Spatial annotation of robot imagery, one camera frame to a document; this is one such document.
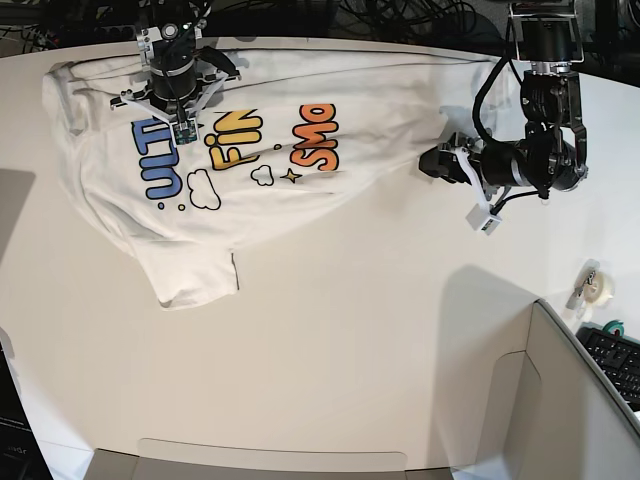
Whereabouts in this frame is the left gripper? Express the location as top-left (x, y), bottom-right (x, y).
top-left (418, 132), bottom-right (530, 206)

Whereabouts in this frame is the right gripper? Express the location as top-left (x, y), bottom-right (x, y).
top-left (110, 47), bottom-right (241, 125)

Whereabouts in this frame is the white printed t-shirt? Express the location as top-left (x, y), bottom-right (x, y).
top-left (42, 50), bottom-right (491, 310)

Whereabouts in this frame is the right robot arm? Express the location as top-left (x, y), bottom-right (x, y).
top-left (110, 1), bottom-right (240, 135)

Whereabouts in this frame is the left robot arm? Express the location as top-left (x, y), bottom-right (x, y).
top-left (418, 1), bottom-right (588, 215)

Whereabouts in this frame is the clear tape dispenser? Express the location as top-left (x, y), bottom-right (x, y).
top-left (565, 259), bottom-right (615, 322)

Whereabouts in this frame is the green tape roll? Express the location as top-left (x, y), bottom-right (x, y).
top-left (602, 320), bottom-right (625, 337)

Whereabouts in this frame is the black computer keyboard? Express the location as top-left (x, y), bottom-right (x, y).
top-left (576, 327), bottom-right (639, 412)

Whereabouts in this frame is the beige cardboard box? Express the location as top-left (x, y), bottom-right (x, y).
top-left (85, 300), bottom-right (639, 479)

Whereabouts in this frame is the black monitor corner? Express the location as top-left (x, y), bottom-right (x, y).
top-left (1, 330), bottom-right (52, 479)

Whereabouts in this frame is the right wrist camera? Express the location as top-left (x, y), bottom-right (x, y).
top-left (171, 118), bottom-right (199, 147)

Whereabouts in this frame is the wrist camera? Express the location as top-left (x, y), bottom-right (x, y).
top-left (465, 204), bottom-right (502, 236)
top-left (171, 118), bottom-right (199, 147)

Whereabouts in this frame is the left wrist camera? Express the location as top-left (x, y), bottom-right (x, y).
top-left (465, 204), bottom-right (502, 236)

